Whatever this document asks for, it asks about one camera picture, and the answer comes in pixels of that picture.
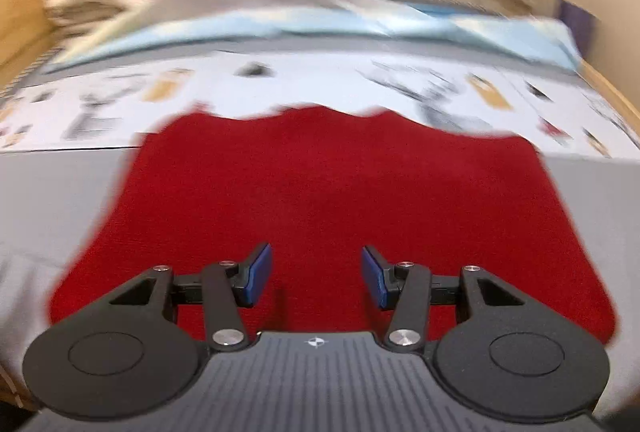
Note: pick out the purple box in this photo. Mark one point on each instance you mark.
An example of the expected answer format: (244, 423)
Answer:
(577, 24)

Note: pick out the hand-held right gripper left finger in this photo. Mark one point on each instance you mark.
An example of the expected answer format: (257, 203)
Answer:
(260, 274)

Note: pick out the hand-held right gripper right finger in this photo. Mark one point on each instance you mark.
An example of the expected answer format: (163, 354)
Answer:
(372, 274)

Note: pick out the red knit sweater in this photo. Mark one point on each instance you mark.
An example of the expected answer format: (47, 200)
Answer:
(325, 187)

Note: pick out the grey printed bed cover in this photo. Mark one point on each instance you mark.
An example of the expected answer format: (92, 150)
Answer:
(60, 192)

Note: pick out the light blue sheet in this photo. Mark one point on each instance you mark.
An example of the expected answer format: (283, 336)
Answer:
(450, 36)

